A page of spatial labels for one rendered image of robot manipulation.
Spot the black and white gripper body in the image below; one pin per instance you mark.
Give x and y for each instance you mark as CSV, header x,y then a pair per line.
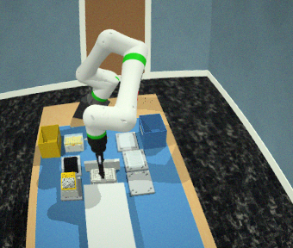
x,y
99,151

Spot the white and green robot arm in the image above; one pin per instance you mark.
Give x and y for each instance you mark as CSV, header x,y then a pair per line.
x,y
123,116

